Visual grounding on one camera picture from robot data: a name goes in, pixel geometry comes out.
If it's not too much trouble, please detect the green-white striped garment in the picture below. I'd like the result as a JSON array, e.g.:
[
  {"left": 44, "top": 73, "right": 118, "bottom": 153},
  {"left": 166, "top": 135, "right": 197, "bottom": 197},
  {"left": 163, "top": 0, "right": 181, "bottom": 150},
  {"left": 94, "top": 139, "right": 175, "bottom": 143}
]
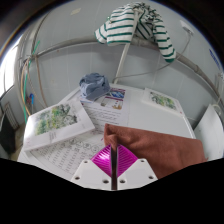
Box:
[{"left": 94, "top": 2, "right": 177, "bottom": 64}]

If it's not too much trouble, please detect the thin white cable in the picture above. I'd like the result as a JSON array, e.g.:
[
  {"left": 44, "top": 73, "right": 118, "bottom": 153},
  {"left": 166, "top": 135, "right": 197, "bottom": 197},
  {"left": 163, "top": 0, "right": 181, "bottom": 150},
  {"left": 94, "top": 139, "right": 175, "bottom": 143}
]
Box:
[{"left": 111, "top": 31, "right": 193, "bottom": 83}]

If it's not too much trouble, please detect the small plant-photo booklet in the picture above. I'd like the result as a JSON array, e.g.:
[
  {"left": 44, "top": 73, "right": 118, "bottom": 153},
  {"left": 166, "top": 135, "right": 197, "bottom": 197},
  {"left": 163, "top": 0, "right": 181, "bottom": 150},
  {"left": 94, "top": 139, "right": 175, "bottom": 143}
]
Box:
[{"left": 141, "top": 87, "right": 185, "bottom": 117}]

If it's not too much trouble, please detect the yellow cable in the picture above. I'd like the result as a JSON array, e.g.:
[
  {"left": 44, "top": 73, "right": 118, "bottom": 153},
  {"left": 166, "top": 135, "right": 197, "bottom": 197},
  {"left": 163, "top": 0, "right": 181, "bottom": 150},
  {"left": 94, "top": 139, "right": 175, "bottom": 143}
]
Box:
[{"left": 19, "top": 58, "right": 32, "bottom": 108}]

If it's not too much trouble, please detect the large plant-photo booklet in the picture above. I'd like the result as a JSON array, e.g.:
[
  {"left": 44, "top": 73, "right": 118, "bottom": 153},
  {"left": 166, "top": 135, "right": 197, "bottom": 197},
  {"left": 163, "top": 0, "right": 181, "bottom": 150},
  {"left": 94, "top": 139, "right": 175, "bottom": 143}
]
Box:
[{"left": 22, "top": 99, "right": 96, "bottom": 152}]

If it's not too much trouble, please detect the crumpled blue-grey cloth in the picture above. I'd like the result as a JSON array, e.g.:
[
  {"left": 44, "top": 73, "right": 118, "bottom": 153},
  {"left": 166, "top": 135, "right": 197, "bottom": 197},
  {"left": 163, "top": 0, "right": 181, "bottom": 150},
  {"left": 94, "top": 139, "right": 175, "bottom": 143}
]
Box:
[{"left": 78, "top": 72, "right": 112, "bottom": 102}]

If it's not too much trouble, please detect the blue wall sign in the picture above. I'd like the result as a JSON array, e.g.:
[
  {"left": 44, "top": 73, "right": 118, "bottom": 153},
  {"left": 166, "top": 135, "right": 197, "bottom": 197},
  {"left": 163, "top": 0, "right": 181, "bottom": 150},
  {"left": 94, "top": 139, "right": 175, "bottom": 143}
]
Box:
[{"left": 208, "top": 48, "right": 223, "bottom": 71}]

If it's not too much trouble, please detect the white wall socket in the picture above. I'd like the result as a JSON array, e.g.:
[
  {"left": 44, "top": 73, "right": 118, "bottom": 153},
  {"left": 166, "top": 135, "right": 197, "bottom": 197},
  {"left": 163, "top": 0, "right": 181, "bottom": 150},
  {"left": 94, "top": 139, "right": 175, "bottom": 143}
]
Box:
[{"left": 179, "top": 19, "right": 195, "bottom": 36}]

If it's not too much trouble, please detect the colourful printed leaflet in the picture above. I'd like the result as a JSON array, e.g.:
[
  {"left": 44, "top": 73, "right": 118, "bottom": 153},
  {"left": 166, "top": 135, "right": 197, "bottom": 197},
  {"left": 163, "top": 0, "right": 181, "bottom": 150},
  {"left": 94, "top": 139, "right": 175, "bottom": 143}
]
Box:
[{"left": 79, "top": 86, "right": 131, "bottom": 133}]

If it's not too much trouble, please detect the green cable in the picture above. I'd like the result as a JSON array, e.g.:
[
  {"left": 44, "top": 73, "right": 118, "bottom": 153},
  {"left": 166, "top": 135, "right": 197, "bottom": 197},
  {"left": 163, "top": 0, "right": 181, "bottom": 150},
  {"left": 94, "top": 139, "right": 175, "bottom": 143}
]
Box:
[{"left": 22, "top": 40, "right": 42, "bottom": 125}]

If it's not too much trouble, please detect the white pole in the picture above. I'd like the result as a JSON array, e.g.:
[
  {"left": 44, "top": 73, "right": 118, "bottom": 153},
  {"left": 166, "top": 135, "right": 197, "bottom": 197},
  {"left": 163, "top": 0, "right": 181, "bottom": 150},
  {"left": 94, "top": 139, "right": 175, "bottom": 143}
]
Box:
[{"left": 112, "top": 12, "right": 140, "bottom": 85}]

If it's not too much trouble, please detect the brown towel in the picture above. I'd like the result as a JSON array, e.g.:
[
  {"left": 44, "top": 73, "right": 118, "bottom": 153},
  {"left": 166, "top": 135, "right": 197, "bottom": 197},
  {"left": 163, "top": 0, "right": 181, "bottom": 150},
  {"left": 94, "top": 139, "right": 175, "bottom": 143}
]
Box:
[{"left": 103, "top": 123, "right": 209, "bottom": 181}]

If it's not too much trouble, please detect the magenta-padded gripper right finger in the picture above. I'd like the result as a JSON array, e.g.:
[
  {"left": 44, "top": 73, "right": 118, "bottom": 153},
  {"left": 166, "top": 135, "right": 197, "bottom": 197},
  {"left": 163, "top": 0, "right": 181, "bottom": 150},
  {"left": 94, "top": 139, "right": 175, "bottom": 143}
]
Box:
[{"left": 114, "top": 144, "right": 158, "bottom": 191}]

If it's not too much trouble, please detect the grey wall pipe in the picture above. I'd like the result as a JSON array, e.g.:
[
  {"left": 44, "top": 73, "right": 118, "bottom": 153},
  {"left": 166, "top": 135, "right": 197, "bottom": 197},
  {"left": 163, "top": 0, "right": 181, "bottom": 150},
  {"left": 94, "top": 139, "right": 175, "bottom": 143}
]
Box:
[{"left": 32, "top": 35, "right": 224, "bottom": 103}]

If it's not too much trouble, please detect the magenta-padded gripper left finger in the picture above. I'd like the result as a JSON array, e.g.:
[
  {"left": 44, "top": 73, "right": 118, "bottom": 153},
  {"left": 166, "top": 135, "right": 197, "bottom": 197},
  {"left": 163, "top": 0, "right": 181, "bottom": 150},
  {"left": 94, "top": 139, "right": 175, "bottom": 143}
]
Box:
[{"left": 70, "top": 144, "right": 116, "bottom": 191}]

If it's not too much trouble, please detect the printed paper sheet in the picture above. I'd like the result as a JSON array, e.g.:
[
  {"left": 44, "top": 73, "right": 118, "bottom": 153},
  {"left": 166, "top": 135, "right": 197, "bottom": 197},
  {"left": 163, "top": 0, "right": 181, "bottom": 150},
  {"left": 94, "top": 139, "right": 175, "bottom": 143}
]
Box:
[{"left": 27, "top": 129, "right": 108, "bottom": 181}]

